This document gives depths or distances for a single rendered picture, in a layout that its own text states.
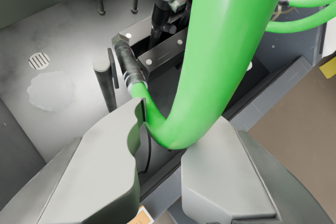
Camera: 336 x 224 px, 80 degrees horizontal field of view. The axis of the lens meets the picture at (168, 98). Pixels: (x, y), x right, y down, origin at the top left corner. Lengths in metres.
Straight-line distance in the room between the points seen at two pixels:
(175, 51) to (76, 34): 0.29
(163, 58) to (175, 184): 0.23
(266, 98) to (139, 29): 0.31
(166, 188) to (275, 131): 1.42
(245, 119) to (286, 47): 0.25
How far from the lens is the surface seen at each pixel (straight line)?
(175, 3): 0.31
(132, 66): 0.19
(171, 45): 0.41
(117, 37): 0.25
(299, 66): 0.59
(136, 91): 0.16
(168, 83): 0.54
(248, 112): 0.46
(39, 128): 0.53
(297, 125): 1.88
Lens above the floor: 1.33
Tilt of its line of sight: 71 degrees down
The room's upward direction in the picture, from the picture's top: 39 degrees clockwise
